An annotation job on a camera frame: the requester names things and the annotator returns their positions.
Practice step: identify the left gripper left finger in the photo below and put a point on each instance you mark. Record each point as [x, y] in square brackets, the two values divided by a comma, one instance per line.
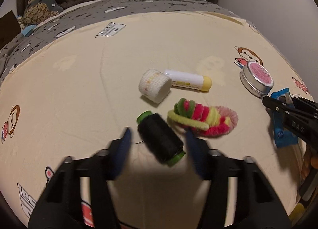
[106, 165]

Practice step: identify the white yellow lip balm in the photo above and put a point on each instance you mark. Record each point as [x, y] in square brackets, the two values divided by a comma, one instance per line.
[189, 80]

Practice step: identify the small blue cloth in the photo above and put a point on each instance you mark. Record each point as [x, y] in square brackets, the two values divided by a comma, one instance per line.
[28, 30]

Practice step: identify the blue snack packet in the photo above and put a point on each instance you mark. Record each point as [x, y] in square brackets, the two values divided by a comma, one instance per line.
[282, 136]

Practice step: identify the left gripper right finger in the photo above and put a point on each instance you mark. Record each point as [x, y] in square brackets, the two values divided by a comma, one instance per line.
[211, 166]

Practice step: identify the white gauze roll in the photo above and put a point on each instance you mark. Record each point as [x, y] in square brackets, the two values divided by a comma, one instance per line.
[155, 86]

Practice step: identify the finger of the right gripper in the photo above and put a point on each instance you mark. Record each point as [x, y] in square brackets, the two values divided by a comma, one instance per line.
[305, 105]
[278, 106]

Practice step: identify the yellow fluffy blanket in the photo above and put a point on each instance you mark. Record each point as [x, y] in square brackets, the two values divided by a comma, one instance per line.
[305, 212]

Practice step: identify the plush toy with cap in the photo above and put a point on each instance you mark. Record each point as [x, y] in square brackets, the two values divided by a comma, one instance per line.
[38, 11]

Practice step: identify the grey patterned pillow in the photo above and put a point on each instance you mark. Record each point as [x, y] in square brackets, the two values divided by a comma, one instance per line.
[15, 53]

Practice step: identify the dark wooden headboard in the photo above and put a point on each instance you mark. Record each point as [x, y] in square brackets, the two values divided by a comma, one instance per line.
[9, 28]

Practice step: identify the black thread spool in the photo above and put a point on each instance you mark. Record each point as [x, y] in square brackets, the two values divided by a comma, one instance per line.
[160, 139]

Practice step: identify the beige cartoon bed quilt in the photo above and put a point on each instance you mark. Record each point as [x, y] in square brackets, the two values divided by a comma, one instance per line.
[79, 89]

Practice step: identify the round pink lid tin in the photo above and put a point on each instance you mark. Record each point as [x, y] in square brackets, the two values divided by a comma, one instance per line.
[256, 79]

